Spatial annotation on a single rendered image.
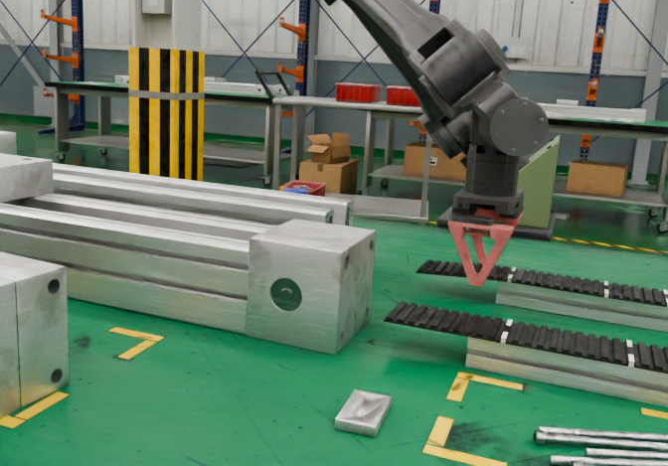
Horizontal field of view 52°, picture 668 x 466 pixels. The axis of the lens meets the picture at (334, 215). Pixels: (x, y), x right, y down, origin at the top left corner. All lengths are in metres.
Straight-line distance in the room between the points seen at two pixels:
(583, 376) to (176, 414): 0.33
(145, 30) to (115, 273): 3.57
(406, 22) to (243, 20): 8.61
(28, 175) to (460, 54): 0.50
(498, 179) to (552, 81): 7.55
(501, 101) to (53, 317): 0.44
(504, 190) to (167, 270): 0.37
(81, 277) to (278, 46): 8.50
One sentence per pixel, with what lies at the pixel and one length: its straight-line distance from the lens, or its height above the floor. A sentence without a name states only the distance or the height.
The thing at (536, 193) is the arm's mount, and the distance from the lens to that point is 1.23.
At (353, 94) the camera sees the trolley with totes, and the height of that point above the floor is 0.91.
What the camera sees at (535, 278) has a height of 0.81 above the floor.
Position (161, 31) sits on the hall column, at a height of 1.20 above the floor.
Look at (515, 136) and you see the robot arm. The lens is 0.69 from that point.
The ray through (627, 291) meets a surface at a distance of 0.79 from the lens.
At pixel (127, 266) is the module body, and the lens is 0.70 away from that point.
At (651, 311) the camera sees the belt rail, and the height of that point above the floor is 0.80.
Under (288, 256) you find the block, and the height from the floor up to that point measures 0.86.
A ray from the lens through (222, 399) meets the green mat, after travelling 0.54.
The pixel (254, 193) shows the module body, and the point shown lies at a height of 0.86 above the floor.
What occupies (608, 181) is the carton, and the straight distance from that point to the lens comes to 5.57.
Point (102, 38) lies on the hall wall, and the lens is 10.63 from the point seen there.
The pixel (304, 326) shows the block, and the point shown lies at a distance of 0.62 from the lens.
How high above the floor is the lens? 1.03
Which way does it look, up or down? 12 degrees down
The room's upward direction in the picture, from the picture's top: 3 degrees clockwise
